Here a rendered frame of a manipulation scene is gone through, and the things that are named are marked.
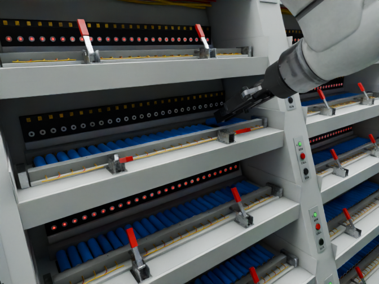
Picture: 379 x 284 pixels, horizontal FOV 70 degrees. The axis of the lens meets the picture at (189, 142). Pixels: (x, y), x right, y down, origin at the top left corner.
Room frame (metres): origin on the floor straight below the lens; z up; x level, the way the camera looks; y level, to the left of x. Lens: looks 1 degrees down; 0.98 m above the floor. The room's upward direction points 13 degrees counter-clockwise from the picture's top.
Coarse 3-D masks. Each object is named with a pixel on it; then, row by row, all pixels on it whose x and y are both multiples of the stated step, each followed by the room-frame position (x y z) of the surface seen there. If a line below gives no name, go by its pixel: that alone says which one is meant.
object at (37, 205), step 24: (168, 120) 0.73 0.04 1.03; (264, 120) 0.73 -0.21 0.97; (48, 144) 0.57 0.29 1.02; (216, 144) 0.62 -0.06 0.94; (240, 144) 0.63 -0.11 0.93; (264, 144) 0.68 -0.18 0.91; (24, 168) 0.44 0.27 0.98; (144, 168) 0.50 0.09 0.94; (168, 168) 0.53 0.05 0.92; (192, 168) 0.56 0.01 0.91; (24, 192) 0.42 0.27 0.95; (48, 192) 0.42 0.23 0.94; (72, 192) 0.43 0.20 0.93; (96, 192) 0.45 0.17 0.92; (120, 192) 0.48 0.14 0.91; (24, 216) 0.40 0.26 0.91; (48, 216) 0.42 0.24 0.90
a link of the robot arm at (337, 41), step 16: (320, 0) 0.39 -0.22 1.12; (336, 0) 0.38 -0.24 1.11; (352, 0) 0.37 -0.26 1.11; (368, 0) 0.36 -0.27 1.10; (304, 16) 0.41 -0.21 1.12; (320, 16) 0.39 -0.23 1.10; (336, 16) 0.38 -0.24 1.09; (352, 16) 0.37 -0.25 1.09; (368, 16) 0.36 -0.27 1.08; (304, 32) 0.43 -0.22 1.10; (320, 32) 0.41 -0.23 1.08; (336, 32) 0.39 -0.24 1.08; (352, 32) 0.38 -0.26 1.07; (368, 32) 0.37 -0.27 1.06; (304, 48) 0.45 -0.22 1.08; (320, 48) 0.42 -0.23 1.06; (336, 48) 0.40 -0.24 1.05; (352, 48) 0.39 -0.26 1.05; (368, 48) 0.38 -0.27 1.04; (320, 64) 0.43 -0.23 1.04; (336, 64) 0.42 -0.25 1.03; (352, 64) 0.41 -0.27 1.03; (368, 64) 0.41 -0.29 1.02
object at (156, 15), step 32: (0, 0) 0.58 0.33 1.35; (32, 0) 0.62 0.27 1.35; (64, 0) 0.65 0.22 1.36; (96, 0) 0.70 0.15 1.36; (32, 96) 0.59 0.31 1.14; (64, 96) 0.63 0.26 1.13; (96, 96) 0.67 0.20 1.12; (128, 96) 0.71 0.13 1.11; (160, 96) 0.76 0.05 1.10; (192, 192) 0.78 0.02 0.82
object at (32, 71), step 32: (0, 32) 0.55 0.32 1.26; (32, 32) 0.58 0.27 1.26; (64, 32) 0.61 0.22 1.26; (96, 32) 0.65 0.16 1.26; (128, 32) 0.69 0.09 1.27; (160, 32) 0.74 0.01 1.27; (192, 32) 0.79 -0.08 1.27; (0, 64) 0.44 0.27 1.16; (32, 64) 0.46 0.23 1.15; (64, 64) 0.49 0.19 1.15; (96, 64) 0.47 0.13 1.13; (128, 64) 0.51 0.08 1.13; (160, 64) 0.54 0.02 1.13; (192, 64) 0.58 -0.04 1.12; (224, 64) 0.63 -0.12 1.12; (256, 64) 0.69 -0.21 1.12; (0, 96) 0.41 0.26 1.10
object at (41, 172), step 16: (224, 128) 0.67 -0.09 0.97; (240, 128) 0.70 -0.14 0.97; (256, 128) 0.70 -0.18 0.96; (144, 144) 0.56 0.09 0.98; (160, 144) 0.57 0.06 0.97; (176, 144) 0.59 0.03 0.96; (192, 144) 0.60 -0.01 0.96; (80, 160) 0.48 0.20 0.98; (96, 160) 0.50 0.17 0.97; (32, 176) 0.44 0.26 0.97; (48, 176) 0.46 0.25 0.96; (64, 176) 0.46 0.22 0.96
